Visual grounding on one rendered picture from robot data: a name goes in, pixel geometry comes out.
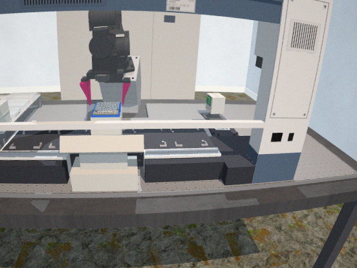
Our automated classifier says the dark grey rectangular plate with label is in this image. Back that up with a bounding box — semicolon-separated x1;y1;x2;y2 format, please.
209;128;239;137

